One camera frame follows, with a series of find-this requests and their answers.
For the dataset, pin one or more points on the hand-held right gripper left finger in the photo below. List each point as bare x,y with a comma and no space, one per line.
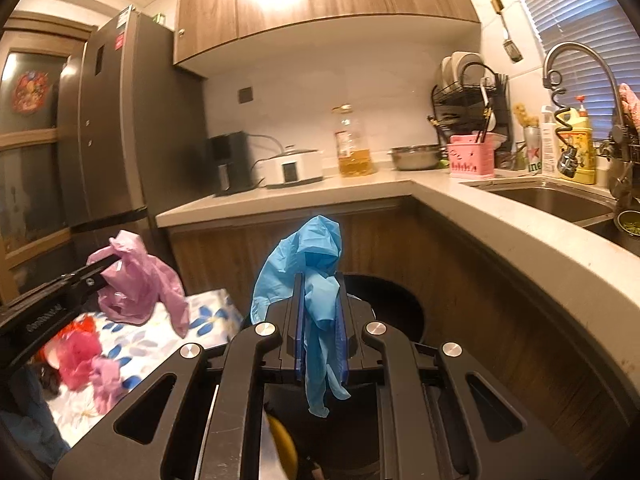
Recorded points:
299,335

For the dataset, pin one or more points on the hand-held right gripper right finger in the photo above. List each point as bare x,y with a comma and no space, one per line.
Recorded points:
345,350

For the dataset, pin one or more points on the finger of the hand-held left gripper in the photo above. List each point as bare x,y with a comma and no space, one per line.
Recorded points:
95,271

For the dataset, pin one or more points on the light pink plastic bag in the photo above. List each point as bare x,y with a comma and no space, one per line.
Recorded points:
145,280

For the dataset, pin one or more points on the black round bin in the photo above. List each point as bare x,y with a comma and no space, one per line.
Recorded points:
400,310

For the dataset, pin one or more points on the blue disposable glove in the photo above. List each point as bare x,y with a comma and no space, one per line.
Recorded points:
310,245

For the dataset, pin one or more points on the small mauve plastic bag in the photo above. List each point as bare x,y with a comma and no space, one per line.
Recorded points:
106,382

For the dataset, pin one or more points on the floral printed cloth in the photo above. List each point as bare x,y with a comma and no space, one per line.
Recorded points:
200,320

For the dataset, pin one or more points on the blue cloth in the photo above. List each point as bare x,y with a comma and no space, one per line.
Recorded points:
30,425

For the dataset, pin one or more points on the yellow plastic item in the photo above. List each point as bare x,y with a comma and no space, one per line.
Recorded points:
284,445

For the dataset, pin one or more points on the wooden glass door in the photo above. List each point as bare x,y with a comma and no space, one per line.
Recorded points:
30,170

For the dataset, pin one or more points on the grey refrigerator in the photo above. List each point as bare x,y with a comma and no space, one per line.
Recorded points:
125,135

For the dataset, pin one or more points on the wooden base cabinet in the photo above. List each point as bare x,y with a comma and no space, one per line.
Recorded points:
500,320

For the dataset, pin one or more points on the white slow cooker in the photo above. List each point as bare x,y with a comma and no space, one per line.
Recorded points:
290,167

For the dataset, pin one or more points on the black air fryer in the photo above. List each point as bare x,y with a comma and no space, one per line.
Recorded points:
231,162

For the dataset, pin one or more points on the cooking oil bottle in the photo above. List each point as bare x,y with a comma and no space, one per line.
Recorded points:
352,155

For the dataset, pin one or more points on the red door decoration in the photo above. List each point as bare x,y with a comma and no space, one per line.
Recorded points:
32,91

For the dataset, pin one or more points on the stainless steel bowl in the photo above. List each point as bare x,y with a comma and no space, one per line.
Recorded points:
415,157

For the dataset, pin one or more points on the pink utensil basket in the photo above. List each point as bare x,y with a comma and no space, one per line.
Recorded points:
470,160

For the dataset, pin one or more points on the stainless steel sink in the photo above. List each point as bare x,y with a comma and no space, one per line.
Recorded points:
545,202

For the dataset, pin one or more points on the green box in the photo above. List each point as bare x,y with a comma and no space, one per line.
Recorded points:
160,18

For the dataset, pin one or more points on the silver beer can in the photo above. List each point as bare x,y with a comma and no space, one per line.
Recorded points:
532,152

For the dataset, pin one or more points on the black dish rack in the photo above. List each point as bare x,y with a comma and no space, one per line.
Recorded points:
467,105

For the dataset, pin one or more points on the white pump bottle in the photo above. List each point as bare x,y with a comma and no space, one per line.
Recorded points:
549,145

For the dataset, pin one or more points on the white plate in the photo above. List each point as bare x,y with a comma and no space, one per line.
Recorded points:
446,72

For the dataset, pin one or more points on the yellow scrubber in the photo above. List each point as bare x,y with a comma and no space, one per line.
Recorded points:
526,116

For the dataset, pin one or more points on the yellow detergent bottle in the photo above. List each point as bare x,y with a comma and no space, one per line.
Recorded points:
585,155

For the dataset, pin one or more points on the white bowl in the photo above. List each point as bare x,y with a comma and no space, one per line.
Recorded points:
465,62

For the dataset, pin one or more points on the hanging slotted spatula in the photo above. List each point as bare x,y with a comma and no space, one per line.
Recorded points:
511,50

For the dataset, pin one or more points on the pink rubber glove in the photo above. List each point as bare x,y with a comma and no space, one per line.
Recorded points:
630,105

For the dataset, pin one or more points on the steel gooseneck faucet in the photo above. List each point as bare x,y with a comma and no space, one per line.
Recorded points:
575,46

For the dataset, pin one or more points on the window blind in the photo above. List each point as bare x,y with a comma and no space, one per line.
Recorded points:
575,0

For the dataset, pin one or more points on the dark wall outlet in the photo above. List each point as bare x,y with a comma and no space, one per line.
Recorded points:
246,95

